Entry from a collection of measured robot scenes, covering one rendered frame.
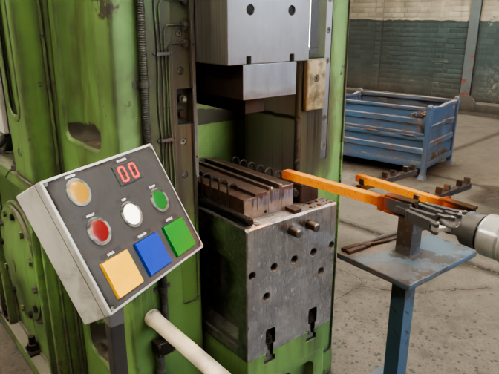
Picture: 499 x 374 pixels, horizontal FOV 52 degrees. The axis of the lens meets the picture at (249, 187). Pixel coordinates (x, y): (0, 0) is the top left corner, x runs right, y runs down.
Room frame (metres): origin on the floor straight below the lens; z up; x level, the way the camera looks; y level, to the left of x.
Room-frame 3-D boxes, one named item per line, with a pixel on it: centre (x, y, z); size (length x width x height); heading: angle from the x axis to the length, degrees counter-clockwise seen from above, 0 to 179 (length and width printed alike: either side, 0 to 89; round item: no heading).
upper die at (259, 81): (1.63, 0.07, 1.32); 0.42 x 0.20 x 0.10; 39
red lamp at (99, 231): (0.92, 0.29, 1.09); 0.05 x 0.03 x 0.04; 129
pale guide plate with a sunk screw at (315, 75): (1.76, -0.22, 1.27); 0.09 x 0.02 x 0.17; 129
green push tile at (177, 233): (1.08, 0.16, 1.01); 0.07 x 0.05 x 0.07; 154
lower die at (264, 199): (1.63, 0.07, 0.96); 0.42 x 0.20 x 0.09; 39
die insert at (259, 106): (1.67, 0.08, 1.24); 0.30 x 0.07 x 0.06; 39
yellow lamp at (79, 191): (0.94, 0.33, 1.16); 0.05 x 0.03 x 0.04; 129
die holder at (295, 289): (1.67, 0.04, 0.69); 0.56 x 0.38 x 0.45; 39
